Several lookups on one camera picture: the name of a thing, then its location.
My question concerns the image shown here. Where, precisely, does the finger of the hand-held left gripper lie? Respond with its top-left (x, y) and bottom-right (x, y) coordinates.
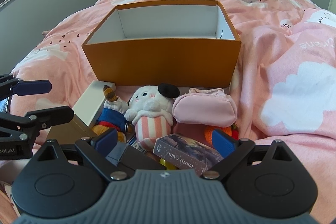
top-left (0, 74), bottom-right (52, 97)
top-left (0, 106), bottom-right (74, 141)

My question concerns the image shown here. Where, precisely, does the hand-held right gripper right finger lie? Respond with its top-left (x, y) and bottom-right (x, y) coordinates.
top-left (202, 129), bottom-right (293, 180)

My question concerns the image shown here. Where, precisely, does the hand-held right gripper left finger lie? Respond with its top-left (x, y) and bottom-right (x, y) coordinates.
top-left (38, 128), bottom-right (127, 180)

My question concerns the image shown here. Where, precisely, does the gold cardboard box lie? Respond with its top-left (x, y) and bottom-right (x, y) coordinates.
top-left (46, 113), bottom-right (99, 146)

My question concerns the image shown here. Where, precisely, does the pink fabric pouch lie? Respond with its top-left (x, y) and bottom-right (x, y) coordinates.
top-left (172, 88), bottom-right (238, 125)

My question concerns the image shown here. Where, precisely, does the white rectangular box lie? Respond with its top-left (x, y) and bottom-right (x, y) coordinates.
top-left (72, 80), bottom-right (116, 128)

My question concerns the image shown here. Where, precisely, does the orange cardboard box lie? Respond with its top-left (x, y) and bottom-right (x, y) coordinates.
top-left (81, 0), bottom-right (242, 89)

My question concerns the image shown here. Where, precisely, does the orange knitted toy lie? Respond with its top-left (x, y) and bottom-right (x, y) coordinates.
top-left (205, 124), bottom-right (233, 147)

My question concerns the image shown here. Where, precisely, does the small red knitted toy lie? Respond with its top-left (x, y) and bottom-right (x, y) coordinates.
top-left (231, 123), bottom-right (241, 139)

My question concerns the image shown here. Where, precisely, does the fox plush in blue clothes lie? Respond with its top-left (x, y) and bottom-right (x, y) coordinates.
top-left (91, 85), bottom-right (133, 143)

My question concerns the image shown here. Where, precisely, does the white labelled packet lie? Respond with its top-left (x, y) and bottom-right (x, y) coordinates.
top-left (127, 135), bottom-right (147, 154)

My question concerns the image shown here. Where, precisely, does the purple photo card box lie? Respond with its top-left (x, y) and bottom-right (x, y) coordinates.
top-left (153, 133), bottom-right (223, 171)

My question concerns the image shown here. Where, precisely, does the white dog plush striped cup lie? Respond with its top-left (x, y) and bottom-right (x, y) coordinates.
top-left (124, 83), bottom-right (181, 149)

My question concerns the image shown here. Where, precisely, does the small yellow toy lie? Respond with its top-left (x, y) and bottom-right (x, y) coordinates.
top-left (159, 158), bottom-right (179, 170)

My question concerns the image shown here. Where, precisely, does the pink cloud print blanket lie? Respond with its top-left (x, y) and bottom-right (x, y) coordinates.
top-left (0, 0), bottom-right (336, 224)

